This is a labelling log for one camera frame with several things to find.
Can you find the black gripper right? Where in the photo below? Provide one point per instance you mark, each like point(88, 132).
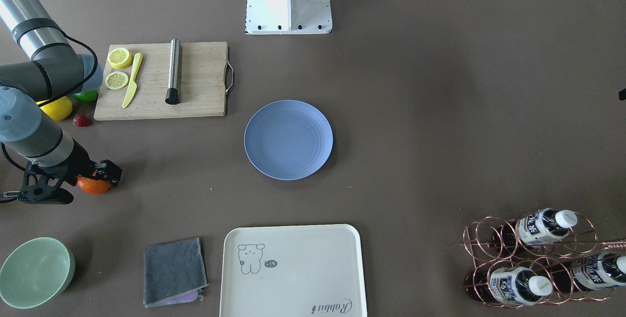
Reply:
point(81, 162)

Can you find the orange mandarin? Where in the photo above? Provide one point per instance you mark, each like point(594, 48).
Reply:
point(95, 187)

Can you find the blue plate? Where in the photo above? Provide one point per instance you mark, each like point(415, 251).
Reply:
point(288, 140)

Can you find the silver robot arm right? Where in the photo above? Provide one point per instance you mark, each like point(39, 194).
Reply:
point(54, 70)

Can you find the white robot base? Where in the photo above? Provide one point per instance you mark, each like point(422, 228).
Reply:
point(288, 17)

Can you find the red strawberry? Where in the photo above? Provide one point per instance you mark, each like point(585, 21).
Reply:
point(80, 120)

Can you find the green lime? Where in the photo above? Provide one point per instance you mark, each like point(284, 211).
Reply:
point(87, 97)

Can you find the yellow plastic knife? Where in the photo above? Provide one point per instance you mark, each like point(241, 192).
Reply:
point(132, 84)

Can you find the lemon slice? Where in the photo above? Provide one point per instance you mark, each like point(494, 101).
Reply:
point(120, 58)
point(116, 80)

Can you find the steel muddler black tip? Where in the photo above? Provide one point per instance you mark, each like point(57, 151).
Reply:
point(172, 92)

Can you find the wooden cutting board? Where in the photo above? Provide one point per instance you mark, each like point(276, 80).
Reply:
point(202, 85)

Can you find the green bowl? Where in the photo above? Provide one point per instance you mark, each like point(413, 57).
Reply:
point(36, 272)

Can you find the grey folded cloth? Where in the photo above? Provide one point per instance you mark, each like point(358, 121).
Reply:
point(174, 273)

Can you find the cream tray with bear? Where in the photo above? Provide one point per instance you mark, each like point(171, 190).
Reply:
point(293, 271)

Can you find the bottle with white cap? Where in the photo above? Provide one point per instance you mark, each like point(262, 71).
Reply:
point(545, 226)
point(594, 272)
point(509, 287)

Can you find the copper wire bottle rack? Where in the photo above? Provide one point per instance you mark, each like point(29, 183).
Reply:
point(484, 240)

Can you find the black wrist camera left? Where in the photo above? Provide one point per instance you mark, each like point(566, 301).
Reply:
point(622, 95)

